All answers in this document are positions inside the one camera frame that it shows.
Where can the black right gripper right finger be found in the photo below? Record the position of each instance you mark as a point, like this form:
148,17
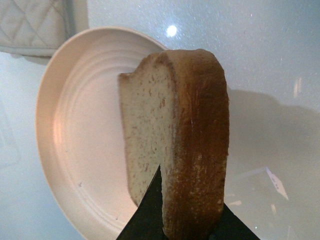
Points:
230,227

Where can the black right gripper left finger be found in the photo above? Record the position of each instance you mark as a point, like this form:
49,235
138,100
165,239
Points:
146,223

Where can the pink round plate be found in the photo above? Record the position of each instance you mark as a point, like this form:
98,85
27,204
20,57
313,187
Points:
79,130

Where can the brown bread slice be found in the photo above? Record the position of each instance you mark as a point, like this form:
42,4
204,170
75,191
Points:
175,118

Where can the grey quilted oven mitt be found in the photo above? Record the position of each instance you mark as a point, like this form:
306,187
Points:
39,27

